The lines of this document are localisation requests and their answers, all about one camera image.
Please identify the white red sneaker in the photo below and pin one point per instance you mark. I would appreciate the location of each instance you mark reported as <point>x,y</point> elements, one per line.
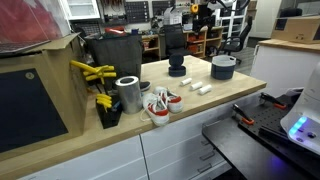
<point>156,111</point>
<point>173,101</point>

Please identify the black perforated work table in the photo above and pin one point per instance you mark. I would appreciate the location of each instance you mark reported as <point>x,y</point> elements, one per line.
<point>240,153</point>

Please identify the dark grey fabric bin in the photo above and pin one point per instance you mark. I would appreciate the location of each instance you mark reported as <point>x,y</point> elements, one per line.
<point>115,55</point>

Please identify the yellow bar clamp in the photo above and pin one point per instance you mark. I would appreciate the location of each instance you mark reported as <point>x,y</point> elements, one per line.
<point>96,71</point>

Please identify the blue-grey bucket with white rim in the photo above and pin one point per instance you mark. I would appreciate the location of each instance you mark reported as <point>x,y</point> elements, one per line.
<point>223,70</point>

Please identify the yellow filament spool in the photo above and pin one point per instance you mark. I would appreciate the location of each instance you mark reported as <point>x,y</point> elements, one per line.
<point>194,8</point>

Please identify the black tool holder box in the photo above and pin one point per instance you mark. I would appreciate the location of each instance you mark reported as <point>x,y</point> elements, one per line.
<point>108,118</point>

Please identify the black parts bin rack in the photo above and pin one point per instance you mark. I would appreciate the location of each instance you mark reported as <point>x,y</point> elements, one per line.
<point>136,11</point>

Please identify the large cardboard box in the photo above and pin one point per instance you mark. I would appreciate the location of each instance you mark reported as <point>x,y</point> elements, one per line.
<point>33,110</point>

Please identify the dark grey office chair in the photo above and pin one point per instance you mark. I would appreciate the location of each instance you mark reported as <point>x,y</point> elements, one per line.
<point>238,40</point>

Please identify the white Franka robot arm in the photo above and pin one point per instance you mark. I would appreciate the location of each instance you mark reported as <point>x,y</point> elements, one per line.
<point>221,3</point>

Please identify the blue cup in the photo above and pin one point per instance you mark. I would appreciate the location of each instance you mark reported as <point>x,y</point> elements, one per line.
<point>134,31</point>

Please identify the flat grey ribbed board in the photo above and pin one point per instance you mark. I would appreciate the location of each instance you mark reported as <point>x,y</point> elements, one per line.
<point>20,47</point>

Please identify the white drawer cabinet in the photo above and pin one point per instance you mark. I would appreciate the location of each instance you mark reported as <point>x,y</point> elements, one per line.
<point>173,143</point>

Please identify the red translucent plastic bin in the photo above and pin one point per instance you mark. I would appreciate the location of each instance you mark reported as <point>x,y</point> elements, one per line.
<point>26,20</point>

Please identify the black mesh back chair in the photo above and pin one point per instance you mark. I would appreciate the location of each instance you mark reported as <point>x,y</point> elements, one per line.
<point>175,38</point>

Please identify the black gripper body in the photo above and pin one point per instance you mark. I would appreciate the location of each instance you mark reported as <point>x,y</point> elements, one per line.
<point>206,11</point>

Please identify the red toolbox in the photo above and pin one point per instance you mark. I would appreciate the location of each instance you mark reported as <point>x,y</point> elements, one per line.
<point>115,30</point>

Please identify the white counter with wood top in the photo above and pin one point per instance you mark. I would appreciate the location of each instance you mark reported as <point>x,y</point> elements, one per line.
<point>283,66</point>

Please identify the small cardboard box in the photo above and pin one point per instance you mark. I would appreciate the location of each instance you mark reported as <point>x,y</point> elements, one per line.
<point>296,30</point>

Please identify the wooden shelf unit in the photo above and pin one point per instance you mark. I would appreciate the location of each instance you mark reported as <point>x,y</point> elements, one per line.
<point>200,41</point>

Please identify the silver metal can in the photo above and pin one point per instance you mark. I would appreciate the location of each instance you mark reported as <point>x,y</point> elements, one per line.
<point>129,96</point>

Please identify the white wall cabinet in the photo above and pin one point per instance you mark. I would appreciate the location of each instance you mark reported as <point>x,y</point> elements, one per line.
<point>81,8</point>

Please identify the black shoe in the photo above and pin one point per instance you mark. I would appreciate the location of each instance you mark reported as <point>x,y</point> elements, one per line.
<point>145,86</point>

